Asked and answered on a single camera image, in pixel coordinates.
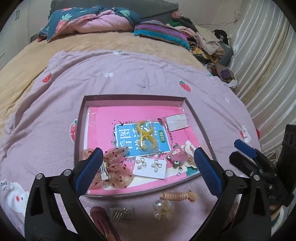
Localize maroon snap hair clip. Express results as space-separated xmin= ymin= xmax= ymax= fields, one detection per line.
xmin=90 ymin=206 xmax=121 ymax=241

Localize gold spiral earrings bag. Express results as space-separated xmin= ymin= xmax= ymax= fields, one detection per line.
xmin=109 ymin=207 xmax=134 ymax=222

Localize pearl flower hair clip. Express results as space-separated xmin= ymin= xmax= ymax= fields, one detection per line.
xmin=153 ymin=199 xmax=175 ymax=220

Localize peach spiral hair tie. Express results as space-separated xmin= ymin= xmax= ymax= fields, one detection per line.
xmin=159 ymin=190 xmax=199 ymax=203

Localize lilac cartoon print quilt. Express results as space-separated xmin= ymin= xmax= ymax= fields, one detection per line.
xmin=1 ymin=51 xmax=260 ymax=233

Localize open bag of clothes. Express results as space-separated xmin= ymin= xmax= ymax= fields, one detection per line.
xmin=205 ymin=63 xmax=238 ymax=91

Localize pink fuzzy hair clip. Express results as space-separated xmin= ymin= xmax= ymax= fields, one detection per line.
xmin=166 ymin=143 xmax=187 ymax=171

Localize pink book blue label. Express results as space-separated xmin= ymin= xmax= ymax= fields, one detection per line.
xmin=84 ymin=105 xmax=202 ymax=195

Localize striped cream curtain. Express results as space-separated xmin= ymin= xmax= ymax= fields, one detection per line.
xmin=230 ymin=1 xmax=295 ymax=155

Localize small bag with white card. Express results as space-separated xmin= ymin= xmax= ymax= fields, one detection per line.
xmin=158 ymin=113 xmax=189 ymax=132

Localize tan bed blanket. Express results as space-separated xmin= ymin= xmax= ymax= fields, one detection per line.
xmin=1 ymin=32 xmax=204 ymax=134

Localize dark grey headboard cover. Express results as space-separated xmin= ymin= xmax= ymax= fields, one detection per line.
xmin=50 ymin=0 xmax=180 ymax=24

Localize yellow hoop earrings bag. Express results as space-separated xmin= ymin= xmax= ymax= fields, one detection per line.
xmin=136 ymin=120 xmax=157 ymax=151

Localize person's right hand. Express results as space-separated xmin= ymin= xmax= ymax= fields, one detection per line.
xmin=269 ymin=203 xmax=283 ymax=220

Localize flower earrings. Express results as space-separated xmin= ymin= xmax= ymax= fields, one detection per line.
xmin=133 ymin=156 xmax=167 ymax=179

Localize striped purple teal pillow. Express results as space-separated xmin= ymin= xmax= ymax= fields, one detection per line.
xmin=134 ymin=20 xmax=190 ymax=51

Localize white wardrobe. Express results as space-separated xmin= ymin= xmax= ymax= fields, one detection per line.
xmin=1 ymin=0 xmax=51 ymax=68

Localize pile of folded clothes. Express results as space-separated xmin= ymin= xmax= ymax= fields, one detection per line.
xmin=168 ymin=11 xmax=233 ymax=67

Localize shallow mauve cardboard box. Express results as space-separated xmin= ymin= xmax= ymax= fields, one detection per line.
xmin=74 ymin=94 xmax=218 ymax=198

